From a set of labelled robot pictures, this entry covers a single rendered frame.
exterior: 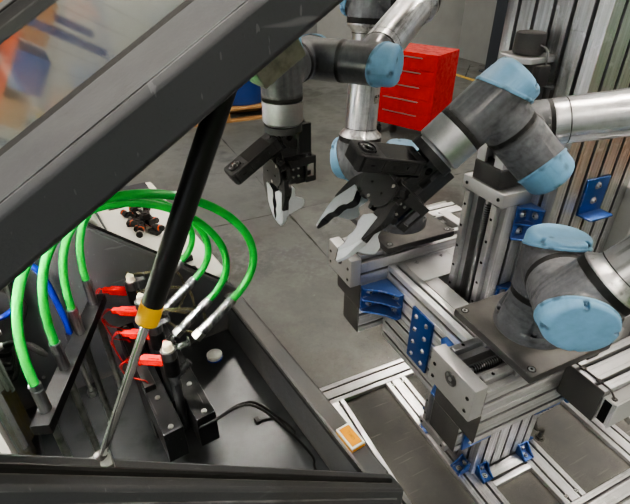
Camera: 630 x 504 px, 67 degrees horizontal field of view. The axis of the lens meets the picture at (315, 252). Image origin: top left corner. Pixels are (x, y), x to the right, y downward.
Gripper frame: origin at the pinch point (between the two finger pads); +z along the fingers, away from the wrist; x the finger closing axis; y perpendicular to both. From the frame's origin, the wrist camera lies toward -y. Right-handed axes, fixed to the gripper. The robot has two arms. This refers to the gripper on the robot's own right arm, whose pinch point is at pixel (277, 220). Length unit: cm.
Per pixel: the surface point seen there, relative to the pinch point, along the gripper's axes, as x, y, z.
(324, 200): 205, 151, 124
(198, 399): -12.6, -25.7, 25.7
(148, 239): 52, -16, 26
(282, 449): -21.5, -12.9, 40.7
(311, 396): -21.7, -5.7, 28.8
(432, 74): 252, 302, 55
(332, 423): -29.3, -5.8, 28.8
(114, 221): 68, -22, 26
